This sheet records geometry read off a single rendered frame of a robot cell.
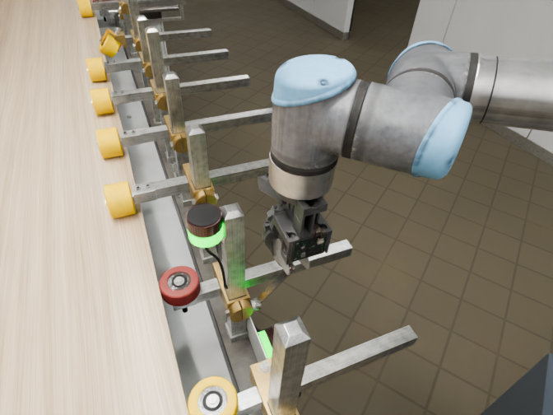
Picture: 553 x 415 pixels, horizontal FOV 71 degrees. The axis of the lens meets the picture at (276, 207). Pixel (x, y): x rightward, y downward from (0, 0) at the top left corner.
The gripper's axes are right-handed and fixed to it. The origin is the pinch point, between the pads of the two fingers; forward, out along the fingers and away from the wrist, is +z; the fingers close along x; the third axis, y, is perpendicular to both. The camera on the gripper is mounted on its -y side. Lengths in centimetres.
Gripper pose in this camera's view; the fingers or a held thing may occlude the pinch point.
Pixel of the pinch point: (285, 259)
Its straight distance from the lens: 70.4
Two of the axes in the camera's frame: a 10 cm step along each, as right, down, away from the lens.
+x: 9.2, -2.3, 3.0
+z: -0.5, 7.2, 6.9
